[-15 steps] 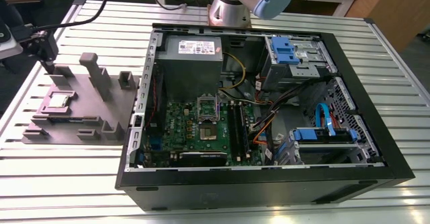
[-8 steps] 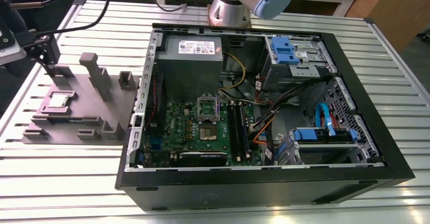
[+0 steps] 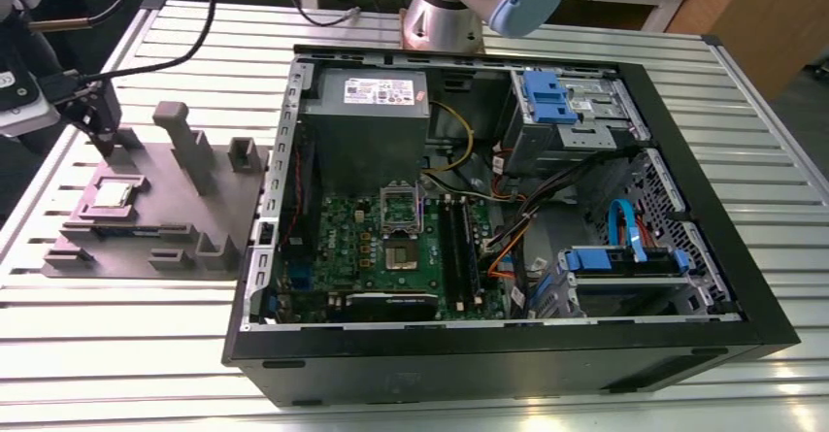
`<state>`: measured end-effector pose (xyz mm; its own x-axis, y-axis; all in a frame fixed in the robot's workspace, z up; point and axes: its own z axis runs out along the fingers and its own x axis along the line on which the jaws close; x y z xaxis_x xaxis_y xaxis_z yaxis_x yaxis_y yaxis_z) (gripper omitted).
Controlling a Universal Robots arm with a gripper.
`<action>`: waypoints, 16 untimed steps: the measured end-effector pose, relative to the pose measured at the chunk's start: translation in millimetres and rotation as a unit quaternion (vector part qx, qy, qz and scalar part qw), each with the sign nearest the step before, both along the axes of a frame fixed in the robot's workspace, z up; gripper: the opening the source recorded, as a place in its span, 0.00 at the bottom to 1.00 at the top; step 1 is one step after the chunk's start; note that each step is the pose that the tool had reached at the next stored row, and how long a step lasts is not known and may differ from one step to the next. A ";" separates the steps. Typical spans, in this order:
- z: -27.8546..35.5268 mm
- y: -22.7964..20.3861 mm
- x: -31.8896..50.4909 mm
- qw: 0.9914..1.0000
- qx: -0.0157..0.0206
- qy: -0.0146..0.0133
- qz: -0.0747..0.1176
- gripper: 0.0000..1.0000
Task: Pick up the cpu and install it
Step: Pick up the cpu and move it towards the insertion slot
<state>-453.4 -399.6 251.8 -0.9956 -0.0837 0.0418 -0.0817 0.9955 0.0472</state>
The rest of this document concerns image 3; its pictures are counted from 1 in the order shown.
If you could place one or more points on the silver topped CPU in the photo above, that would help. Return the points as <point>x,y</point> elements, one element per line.
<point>114,195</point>

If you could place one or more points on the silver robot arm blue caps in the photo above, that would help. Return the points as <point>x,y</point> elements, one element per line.
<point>441,19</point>

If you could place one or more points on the CPU socket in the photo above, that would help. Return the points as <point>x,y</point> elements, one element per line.
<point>403,253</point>

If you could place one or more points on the grey plastic parts rack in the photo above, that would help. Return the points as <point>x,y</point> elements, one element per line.
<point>156,209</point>

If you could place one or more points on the grey power supply unit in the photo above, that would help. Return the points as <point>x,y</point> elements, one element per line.
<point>363,136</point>

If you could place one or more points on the green motherboard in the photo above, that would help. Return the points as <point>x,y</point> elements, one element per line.
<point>347,223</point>

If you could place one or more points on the black graphics card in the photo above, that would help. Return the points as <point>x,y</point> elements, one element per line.
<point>389,303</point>

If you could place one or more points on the black RAM slot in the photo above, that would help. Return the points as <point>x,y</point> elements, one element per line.
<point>453,252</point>
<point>472,252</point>

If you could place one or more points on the large blue drive latch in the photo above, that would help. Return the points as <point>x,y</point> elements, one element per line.
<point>548,87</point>

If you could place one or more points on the small blue drive latch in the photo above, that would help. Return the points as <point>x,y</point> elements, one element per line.
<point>556,114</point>

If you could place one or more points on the grey metal drive cage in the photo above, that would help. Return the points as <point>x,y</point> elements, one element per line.
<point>583,141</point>

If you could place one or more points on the black open PC case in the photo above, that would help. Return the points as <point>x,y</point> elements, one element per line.
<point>453,369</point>

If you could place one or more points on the hard disk in blue carrier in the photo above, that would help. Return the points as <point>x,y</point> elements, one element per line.
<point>594,259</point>

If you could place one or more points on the grey metal disk bay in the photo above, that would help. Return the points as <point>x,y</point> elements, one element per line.
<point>635,286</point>

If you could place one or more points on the wooden cabinet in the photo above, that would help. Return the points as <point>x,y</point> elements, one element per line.
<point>764,24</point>

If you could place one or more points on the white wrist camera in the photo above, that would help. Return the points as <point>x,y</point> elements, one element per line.
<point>26,107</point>

